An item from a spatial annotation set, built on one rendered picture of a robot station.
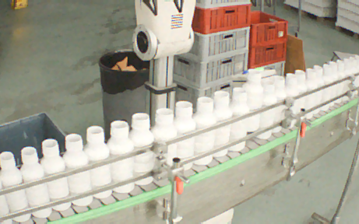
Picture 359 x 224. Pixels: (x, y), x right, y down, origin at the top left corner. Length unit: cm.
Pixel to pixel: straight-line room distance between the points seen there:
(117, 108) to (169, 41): 112
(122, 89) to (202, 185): 171
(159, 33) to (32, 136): 67
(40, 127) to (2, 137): 17
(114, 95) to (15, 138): 141
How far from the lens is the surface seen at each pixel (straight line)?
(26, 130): 153
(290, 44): 452
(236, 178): 123
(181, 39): 185
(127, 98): 280
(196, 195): 114
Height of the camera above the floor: 161
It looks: 26 degrees down
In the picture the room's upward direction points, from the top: 3 degrees clockwise
